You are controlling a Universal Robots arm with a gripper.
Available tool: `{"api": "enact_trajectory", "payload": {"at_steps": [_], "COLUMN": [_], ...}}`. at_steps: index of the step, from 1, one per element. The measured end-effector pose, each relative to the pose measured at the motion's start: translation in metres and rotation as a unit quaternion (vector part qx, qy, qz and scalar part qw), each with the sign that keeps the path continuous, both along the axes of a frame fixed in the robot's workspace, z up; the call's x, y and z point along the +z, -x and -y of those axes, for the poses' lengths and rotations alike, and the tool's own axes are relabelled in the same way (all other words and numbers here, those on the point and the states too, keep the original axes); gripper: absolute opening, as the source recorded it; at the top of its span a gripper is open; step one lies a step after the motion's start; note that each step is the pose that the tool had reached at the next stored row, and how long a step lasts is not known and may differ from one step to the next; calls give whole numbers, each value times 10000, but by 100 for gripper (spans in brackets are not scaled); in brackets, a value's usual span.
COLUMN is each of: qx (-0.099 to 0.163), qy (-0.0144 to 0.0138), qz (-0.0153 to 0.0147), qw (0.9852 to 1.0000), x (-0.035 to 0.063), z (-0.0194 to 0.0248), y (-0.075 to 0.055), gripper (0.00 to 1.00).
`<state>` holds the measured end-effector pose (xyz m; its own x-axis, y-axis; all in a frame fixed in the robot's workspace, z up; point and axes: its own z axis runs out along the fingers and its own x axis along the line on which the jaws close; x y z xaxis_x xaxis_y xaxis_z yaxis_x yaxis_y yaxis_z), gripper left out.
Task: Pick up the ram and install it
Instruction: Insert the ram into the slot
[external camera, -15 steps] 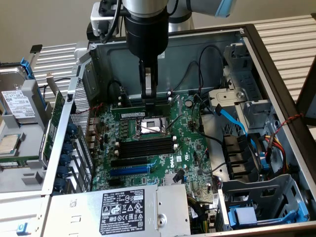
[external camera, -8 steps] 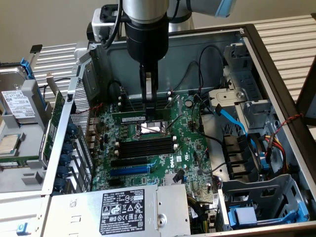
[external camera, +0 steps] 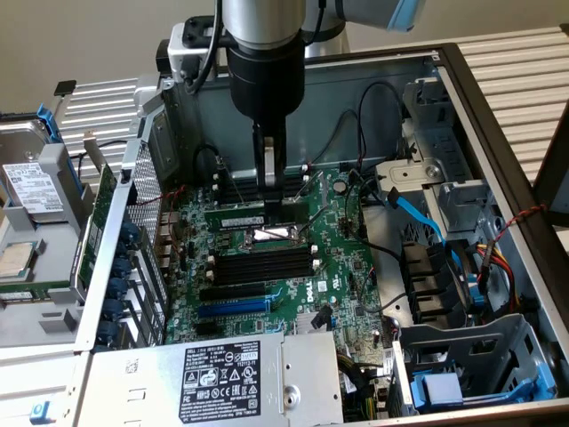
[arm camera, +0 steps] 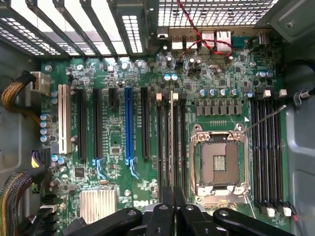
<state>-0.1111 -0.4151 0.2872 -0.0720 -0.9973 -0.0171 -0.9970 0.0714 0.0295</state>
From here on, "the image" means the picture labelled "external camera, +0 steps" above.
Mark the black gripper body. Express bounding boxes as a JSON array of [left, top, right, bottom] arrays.
[[225, 40, 309, 124]]

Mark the green RAM stick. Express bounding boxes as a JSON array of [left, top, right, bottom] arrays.
[[0, 288, 51, 304], [204, 198, 311, 230]]

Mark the black RAM slot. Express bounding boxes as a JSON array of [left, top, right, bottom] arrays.
[[205, 258, 323, 280], [208, 251, 322, 273], [215, 178, 308, 198], [212, 165, 311, 184], [208, 265, 325, 287], [209, 243, 320, 267], [213, 172, 311, 191], [217, 185, 306, 205]]

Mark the thin metal locking lever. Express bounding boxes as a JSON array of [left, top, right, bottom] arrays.
[[244, 224, 309, 246], [220, 164, 251, 206]]

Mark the metal socket cover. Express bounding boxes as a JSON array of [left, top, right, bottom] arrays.
[[295, 171, 331, 213]]

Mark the CPU socket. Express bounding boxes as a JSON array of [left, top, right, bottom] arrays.
[[237, 222, 311, 255]]

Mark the open metal PC case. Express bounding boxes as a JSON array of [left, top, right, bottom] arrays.
[[73, 42, 569, 427]]

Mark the green Dell motherboard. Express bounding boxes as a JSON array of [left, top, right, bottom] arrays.
[[164, 166, 389, 357]]

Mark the silver corner clamp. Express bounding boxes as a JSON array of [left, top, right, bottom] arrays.
[[132, 72, 164, 120]]

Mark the long black expansion slot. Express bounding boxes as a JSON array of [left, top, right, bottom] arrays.
[[198, 283, 268, 302]]

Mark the blue expansion slot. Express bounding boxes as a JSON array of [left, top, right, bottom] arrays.
[[196, 297, 272, 318]]

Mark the blue card retention clip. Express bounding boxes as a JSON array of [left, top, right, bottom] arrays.
[[118, 220, 140, 246], [107, 276, 131, 301], [109, 254, 134, 279], [95, 319, 121, 347], [101, 297, 126, 322]]

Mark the silver chipset heatsink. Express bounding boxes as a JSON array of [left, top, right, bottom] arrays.
[[293, 310, 335, 335]]

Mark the black fan shroud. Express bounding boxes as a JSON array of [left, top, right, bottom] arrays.
[[398, 238, 469, 326]]

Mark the blue hard disk carrier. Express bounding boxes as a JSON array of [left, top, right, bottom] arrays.
[[36, 103, 86, 202]]

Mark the silver hard disk white label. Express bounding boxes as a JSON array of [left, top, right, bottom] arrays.
[[0, 119, 66, 223]]

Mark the grey parts rack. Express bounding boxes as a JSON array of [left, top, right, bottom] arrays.
[[0, 104, 97, 350]]

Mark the grey metal disk bay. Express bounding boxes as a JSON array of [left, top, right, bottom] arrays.
[[389, 312, 560, 418]]

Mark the silver power supply unit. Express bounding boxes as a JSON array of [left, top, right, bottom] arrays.
[[77, 331, 346, 427]]

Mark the silver CPU chip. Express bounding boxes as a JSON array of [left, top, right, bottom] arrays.
[[0, 242, 39, 280]]

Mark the blue disk caddy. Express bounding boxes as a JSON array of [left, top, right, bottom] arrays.
[[407, 360, 557, 414]]

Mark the dark brown furniture panel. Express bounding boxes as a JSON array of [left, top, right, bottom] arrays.
[[532, 98, 569, 229]]

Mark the blue case latch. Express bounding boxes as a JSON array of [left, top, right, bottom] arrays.
[[28, 399, 52, 426]]

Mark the short black wire loop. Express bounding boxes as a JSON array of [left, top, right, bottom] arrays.
[[191, 143, 223, 180]]

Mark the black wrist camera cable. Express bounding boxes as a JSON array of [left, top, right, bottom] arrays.
[[184, 0, 224, 96]]

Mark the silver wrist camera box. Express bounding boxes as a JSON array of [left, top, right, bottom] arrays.
[[167, 16, 226, 86]]

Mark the black looped wire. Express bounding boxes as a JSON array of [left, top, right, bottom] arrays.
[[354, 81, 406, 166]]

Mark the thin red wire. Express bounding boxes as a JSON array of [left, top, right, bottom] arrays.
[[134, 184, 188, 208]]

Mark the blue SATA wire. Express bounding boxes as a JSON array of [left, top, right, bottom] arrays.
[[385, 186, 463, 272]]

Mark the grey post black cap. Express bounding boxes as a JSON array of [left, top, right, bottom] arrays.
[[47, 79, 78, 134]]

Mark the coloured power wire bundle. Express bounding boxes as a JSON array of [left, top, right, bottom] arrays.
[[471, 240, 522, 313]]

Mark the long red-black twisted wire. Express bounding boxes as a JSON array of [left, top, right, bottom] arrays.
[[488, 202, 549, 245]]

